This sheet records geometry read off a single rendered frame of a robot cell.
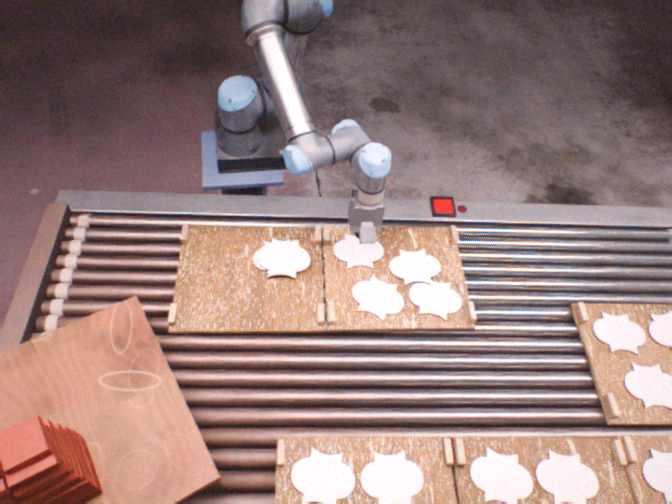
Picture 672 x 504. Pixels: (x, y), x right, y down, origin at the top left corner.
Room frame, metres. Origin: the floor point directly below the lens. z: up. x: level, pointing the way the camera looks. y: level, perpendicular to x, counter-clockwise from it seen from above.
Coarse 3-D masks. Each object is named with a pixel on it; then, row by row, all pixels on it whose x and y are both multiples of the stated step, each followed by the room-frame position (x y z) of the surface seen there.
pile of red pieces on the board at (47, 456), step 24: (0, 432) 0.23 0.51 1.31; (24, 432) 0.24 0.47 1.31; (48, 432) 0.25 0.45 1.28; (72, 432) 0.30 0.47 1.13; (0, 456) 0.20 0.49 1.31; (24, 456) 0.20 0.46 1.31; (48, 456) 0.21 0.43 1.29; (72, 456) 0.24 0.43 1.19; (0, 480) 0.17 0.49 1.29; (24, 480) 0.17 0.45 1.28; (48, 480) 0.18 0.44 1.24; (72, 480) 0.20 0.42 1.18; (96, 480) 0.22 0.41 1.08
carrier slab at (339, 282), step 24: (336, 240) 0.99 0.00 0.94; (384, 240) 1.02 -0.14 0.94; (408, 240) 1.03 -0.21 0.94; (432, 240) 1.04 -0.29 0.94; (336, 264) 0.91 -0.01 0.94; (384, 264) 0.93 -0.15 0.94; (456, 264) 0.96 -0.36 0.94; (336, 288) 0.83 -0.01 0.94; (408, 288) 0.86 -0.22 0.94; (456, 288) 0.88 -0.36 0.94; (336, 312) 0.75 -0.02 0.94; (360, 312) 0.76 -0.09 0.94; (408, 312) 0.78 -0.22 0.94; (456, 312) 0.80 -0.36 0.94
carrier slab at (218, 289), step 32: (192, 256) 0.87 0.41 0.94; (224, 256) 0.89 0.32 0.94; (320, 256) 0.93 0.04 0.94; (192, 288) 0.77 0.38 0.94; (224, 288) 0.78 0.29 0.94; (256, 288) 0.79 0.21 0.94; (288, 288) 0.81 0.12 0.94; (320, 288) 0.82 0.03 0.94; (192, 320) 0.67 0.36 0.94; (224, 320) 0.68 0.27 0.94; (256, 320) 0.69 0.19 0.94; (288, 320) 0.71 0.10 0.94
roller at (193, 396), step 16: (192, 400) 0.46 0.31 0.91; (208, 400) 0.47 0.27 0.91; (224, 400) 0.47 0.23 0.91; (240, 400) 0.48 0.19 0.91; (256, 400) 0.48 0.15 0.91; (272, 400) 0.49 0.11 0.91; (288, 400) 0.49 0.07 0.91; (304, 400) 0.50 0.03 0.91; (320, 400) 0.50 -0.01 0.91; (336, 400) 0.51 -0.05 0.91; (352, 400) 0.51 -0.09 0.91; (368, 400) 0.52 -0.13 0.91; (384, 400) 0.52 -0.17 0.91; (400, 400) 0.53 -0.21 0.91; (416, 400) 0.53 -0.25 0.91; (432, 400) 0.54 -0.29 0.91; (448, 400) 0.55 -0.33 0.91; (464, 400) 0.55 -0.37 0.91; (480, 400) 0.56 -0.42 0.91; (496, 400) 0.56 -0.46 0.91; (512, 400) 0.57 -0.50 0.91; (528, 400) 0.57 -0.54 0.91; (544, 400) 0.58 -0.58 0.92; (560, 400) 0.58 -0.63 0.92; (576, 400) 0.59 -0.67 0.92; (592, 400) 0.59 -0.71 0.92
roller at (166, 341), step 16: (32, 336) 0.58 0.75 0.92; (160, 336) 0.62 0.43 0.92; (176, 336) 0.63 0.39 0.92; (192, 336) 0.63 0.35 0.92; (208, 336) 0.64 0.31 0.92; (224, 336) 0.64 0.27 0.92; (240, 336) 0.65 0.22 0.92; (256, 336) 0.66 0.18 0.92; (272, 336) 0.66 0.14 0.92; (288, 336) 0.67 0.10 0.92; (304, 336) 0.67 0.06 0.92; (320, 336) 0.68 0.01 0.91; (336, 336) 0.69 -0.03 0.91; (352, 336) 0.69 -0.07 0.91; (368, 336) 0.70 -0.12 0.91; (432, 352) 0.69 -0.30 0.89; (448, 352) 0.69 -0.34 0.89; (464, 352) 0.70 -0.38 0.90; (480, 352) 0.70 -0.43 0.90; (496, 352) 0.71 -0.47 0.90; (512, 352) 0.71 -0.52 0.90; (528, 352) 0.72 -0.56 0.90; (544, 352) 0.72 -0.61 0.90; (560, 352) 0.73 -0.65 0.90; (576, 352) 0.74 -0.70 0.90
